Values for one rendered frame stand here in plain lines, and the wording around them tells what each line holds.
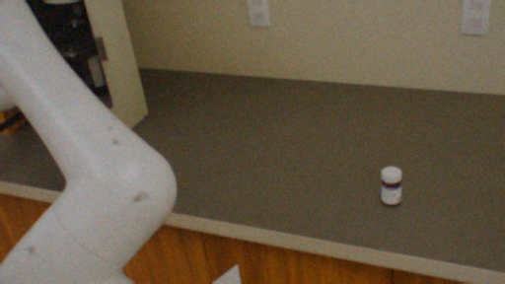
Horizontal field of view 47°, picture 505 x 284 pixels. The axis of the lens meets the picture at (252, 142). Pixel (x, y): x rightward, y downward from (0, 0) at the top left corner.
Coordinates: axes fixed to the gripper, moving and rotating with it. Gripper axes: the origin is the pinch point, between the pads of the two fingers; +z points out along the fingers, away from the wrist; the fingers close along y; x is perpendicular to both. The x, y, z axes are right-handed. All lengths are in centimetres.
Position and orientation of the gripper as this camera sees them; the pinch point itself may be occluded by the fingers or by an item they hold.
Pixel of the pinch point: (86, 32)
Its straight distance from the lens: 177.7
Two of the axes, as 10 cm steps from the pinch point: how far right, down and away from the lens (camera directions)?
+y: -9.1, -1.3, 4.0
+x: 1.2, 8.3, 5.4
